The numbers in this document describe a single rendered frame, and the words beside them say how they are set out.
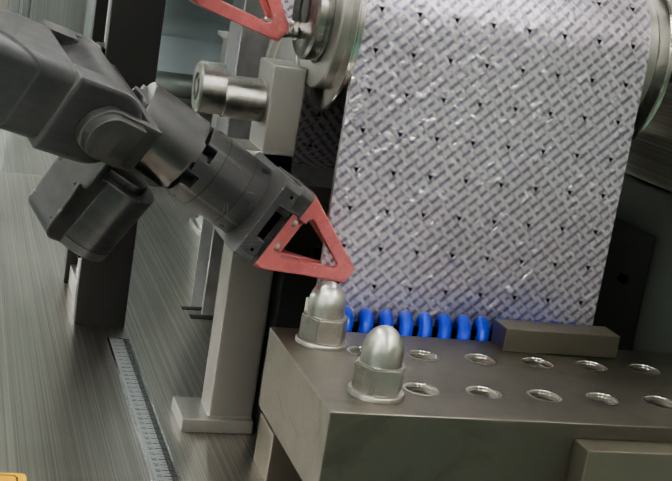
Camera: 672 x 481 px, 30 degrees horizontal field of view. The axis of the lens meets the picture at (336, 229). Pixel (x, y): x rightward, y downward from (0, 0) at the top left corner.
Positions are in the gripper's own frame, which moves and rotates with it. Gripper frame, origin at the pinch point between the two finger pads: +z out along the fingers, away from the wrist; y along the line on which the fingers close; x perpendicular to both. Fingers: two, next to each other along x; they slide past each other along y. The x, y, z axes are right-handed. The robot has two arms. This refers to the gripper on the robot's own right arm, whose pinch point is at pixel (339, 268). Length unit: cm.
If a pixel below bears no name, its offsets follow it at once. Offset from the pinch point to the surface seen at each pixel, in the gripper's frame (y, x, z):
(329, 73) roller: -2.1, 11.0, -9.3
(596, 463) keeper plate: 22.0, 1.0, 12.6
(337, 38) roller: -0.6, 13.2, -10.9
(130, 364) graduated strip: -22.4, -19.9, -1.2
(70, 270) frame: -46, -20, -5
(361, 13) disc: 1.3, 15.5, -11.1
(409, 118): 0.3, 12.0, -3.0
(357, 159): 0.3, 7.2, -4.3
